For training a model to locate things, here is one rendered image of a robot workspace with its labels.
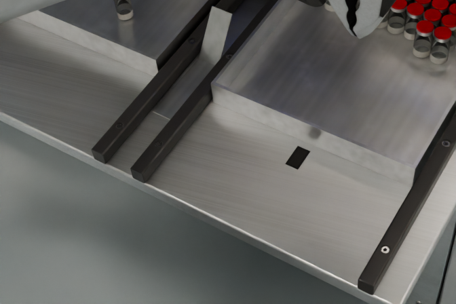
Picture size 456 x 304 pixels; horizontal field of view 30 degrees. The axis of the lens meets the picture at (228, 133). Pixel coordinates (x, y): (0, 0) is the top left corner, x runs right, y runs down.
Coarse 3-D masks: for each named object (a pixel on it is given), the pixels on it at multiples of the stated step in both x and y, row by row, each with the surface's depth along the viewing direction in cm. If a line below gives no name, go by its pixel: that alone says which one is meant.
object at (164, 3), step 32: (96, 0) 116; (160, 0) 115; (192, 0) 115; (64, 32) 111; (96, 32) 112; (128, 32) 112; (160, 32) 111; (192, 32) 109; (128, 64) 108; (160, 64) 105
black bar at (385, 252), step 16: (448, 128) 96; (448, 144) 94; (432, 160) 93; (448, 160) 94; (432, 176) 92; (416, 192) 91; (400, 208) 90; (416, 208) 89; (400, 224) 88; (384, 240) 87; (400, 240) 87; (384, 256) 86; (368, 272) 85; (384, 272) 86; (368, 288) 85
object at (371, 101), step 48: (288, 0) 110; (240, 48) 104; (288, 48) 108; (336, 48) 107; (384, 48) 106; (240, 96) 99; (288, 96) 103; (336, 96) 102; (384, 96) 102; (432, 96) 101; (336, 144) 95; (384, 144) 97; (432, 144) 94
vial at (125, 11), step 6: (114, 0) 111; (120, 0) 111; (126, 0) 111; (120, 6) 111; (126, 6) 111; (120, 12) 112; (126, 12) 112; (132, 12) 113; (120, 18) 113; (126, 18) 113
